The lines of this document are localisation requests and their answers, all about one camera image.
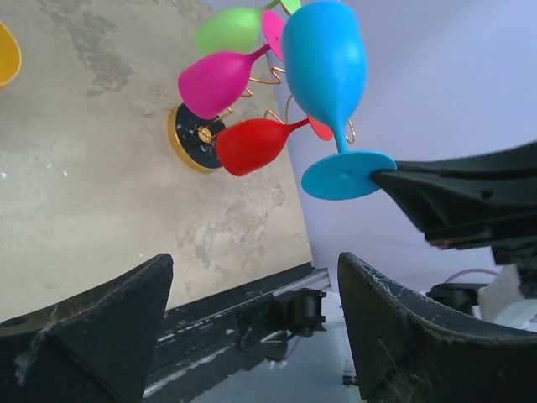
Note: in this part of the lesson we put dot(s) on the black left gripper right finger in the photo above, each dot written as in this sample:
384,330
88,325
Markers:
407,347

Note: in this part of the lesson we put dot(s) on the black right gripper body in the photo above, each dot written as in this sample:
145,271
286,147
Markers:
519,251

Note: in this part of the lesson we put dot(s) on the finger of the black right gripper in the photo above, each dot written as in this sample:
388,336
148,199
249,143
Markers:
486,198

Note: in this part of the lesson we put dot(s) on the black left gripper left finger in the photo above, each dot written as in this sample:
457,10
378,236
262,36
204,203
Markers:
96,346

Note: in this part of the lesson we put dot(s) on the blue wine glass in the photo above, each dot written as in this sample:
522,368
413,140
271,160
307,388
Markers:
327,69

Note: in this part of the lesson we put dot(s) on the yellow wine glass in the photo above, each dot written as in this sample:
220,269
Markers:
10,57

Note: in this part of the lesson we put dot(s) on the red wine glass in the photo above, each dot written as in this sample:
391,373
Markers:
255,143

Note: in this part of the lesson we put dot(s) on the pink wine glass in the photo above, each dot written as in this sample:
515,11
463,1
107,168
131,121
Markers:
216,81

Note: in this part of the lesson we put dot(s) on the green wine glass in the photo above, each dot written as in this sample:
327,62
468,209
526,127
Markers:
236,29

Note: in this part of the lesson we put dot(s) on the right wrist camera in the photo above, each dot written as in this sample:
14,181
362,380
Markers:
510,299

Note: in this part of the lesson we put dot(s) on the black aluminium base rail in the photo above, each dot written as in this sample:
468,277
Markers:
205,342

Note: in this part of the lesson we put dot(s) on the gold wire glass rack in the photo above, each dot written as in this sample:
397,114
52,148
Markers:
194,138

